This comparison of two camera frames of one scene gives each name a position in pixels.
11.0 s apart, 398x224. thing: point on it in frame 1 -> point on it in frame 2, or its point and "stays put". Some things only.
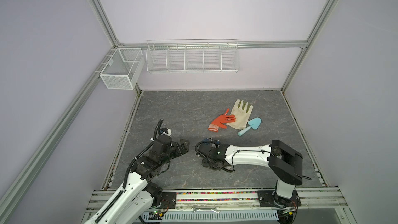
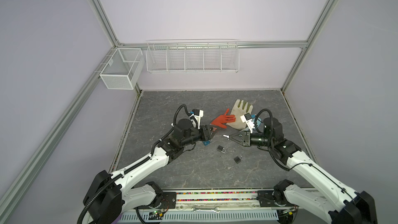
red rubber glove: x=218 y=121 stays put
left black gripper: x=184 y=148 -> x=207 y=136
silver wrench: x=212 y=209 stays put
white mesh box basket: x=123 y=69 stays put
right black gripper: x=204 y=164 -> x=245 y=138
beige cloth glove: x=241 y=115 stays put
